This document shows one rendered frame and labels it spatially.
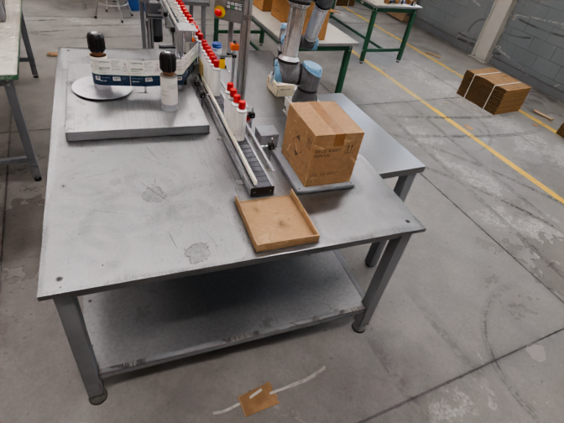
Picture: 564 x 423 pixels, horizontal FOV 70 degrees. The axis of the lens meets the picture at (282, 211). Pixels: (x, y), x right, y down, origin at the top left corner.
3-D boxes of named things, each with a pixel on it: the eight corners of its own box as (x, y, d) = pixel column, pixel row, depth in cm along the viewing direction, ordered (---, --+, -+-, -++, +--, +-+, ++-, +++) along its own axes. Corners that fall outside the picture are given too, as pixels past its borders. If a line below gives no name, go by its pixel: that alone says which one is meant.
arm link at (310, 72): (319, 93, 225) (325, 70, 216) (295, 89, 222) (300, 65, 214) (316, 83, 233) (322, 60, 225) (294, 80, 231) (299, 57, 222)
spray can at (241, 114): (232, 137, 202) (235, 98, 189) (242, 136, 204) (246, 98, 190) (235, 142, 198) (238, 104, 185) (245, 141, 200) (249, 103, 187)
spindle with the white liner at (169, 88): (159, 104, 216) (156, 48, 197) (176, 103, 220) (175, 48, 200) (162, 112, 210) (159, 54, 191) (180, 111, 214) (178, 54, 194)
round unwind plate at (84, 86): (72, 76, 226) (71, 75, 225) (130, 76, 237) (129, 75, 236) (71, 101, 205) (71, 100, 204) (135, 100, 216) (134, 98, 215)
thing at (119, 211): (59, 49, 267) (58, 46, 266) (269, 53, 320) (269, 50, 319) (38, 301, 125) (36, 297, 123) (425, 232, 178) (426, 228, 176)
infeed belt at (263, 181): (184, 52, 287) (184, 47, 285) (195, 53, 290) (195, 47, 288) (253, 195, 175) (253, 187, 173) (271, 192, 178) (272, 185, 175)
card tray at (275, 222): (234, 201, 171) (235, 195, 169) (290, 195, 180) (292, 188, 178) (256, 252, 151) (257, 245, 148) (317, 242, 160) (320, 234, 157)
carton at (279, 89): (266, 86, 265) (268, 75, 261) (283, 85, 270) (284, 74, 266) (276, 96, 255) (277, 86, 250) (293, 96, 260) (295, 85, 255)
